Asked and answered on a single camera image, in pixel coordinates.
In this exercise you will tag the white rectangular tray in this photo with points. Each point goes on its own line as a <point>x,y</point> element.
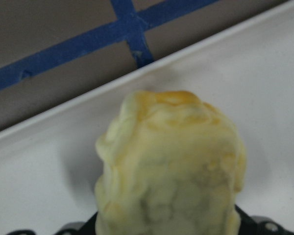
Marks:
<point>48,164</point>

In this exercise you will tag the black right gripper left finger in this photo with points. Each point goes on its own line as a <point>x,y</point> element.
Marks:
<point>89,227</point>

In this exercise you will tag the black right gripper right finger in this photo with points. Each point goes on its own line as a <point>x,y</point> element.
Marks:
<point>248,226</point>

